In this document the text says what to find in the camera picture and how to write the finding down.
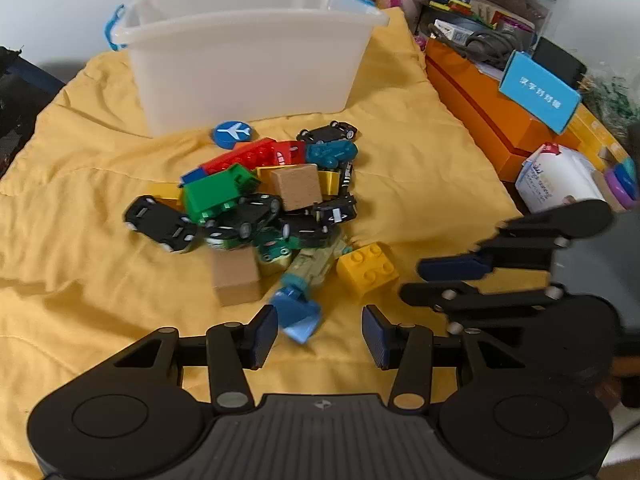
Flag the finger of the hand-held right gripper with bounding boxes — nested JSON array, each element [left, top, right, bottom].
[[417, 200, 616, 282], [399, 282, 567, 334]]

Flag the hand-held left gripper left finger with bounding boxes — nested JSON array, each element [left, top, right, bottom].
[[112, 304, 279, 413]]

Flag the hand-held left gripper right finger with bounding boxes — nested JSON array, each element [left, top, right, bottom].
[[361, 304, 506, 411]]

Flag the blue toy piece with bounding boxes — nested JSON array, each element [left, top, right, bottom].
[[270, 240, 354, 345]]

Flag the long red building brick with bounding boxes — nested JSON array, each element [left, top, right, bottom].
[[200, 138, 278, 174]]

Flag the translucent white storage bin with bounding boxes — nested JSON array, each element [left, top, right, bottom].
[[104, 0, 391, 139]]

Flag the yellow square building brick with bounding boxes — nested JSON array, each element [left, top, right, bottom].
[[336, 242, 400, 303]]

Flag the wooden cube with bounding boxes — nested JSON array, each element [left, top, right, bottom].
[[270, 163, 324, 212], [211, 249, 264, 307]]

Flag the green and black toy car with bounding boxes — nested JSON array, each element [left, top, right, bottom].
[[202, 222, 256, 252]]

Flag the green building brick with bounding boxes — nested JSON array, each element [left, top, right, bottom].
[[182, 165, 262, 226]]

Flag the purple and teal toy rings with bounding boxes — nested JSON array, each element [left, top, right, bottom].
[[602, 157, 640, 212]]

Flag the orange box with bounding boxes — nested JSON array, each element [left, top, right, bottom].
[[425, 37, 601, 184]]

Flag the teal toy car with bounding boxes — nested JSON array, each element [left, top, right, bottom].
[[305, 140, 359, 168]]

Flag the blue card sign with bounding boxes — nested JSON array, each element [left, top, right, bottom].
[[497, 51, 583, 135]]

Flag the bag of green plastic pieces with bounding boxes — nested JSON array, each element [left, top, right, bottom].
[[582, 74, 640, 137]]

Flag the black flat box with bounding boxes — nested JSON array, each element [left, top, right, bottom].
[[532, 37, 587, 87]]

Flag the yellow blanket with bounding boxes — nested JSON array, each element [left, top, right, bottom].
[[0, 7, 524, 480]]

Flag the dark blue stroller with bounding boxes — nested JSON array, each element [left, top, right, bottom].
[[0, 45, 67, 172]]

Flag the grey cable bundle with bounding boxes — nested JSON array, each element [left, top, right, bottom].
[[429, 24, 532, 69]]

